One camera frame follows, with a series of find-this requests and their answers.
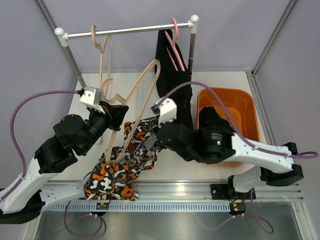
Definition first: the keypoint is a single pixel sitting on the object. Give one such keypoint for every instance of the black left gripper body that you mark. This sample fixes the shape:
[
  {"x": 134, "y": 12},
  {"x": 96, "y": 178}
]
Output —
[{"x": 99, "y": 123}]

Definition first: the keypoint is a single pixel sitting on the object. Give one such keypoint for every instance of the orange camouflage shorts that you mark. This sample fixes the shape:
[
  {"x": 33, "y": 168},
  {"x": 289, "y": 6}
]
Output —
[{"x": 113, "y": 181}]

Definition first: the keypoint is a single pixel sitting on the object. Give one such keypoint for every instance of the black shorts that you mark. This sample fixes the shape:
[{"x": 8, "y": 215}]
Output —
[
  {"x": 169, "y": 79},
  {"x": 208, "y": 117}
]

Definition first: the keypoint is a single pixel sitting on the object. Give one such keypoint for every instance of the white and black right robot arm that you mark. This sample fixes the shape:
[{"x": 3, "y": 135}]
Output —
[{"x": 272, "y": 165}]

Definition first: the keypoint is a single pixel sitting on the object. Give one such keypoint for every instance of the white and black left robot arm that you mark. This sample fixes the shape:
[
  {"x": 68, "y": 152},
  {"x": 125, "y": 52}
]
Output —
[{"x": 73, "y": 137}]

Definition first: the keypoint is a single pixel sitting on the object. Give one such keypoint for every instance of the pink plastic hanger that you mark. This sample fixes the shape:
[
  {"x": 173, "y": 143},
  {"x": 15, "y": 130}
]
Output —
[{"x": 172, "y": 42}]

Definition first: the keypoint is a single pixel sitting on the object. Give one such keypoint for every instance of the white and steel clothes rack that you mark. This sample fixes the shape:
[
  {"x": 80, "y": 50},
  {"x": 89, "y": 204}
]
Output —
[{"x": 125, "y": 50}]

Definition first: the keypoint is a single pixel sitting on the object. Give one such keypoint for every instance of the orange plastic laundry basket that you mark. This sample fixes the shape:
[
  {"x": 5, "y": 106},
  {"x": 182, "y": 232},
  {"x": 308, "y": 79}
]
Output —
[{"x": 240, "y": 106}]

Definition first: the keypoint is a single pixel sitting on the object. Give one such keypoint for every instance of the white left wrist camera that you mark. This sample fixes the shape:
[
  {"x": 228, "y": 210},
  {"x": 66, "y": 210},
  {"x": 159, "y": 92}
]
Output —
[{"x": 91, "y": 98}]

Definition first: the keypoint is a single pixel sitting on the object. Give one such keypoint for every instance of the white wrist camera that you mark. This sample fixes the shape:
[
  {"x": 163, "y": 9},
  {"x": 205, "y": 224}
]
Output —
[
  {"x": 166, "y": 112},
  {"x": 91, "y": 98}
]

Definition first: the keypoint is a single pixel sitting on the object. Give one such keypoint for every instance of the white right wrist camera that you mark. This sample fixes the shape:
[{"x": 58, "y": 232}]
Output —
[{"x": 166, "y": 112}]

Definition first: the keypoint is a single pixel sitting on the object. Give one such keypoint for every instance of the white slotted cable duct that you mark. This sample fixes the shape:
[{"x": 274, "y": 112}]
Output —
[{"x": 139, "y": 207}]

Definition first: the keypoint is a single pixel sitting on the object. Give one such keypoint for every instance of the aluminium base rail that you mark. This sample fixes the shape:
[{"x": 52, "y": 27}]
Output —
[{"x": 200, "y": 191}]

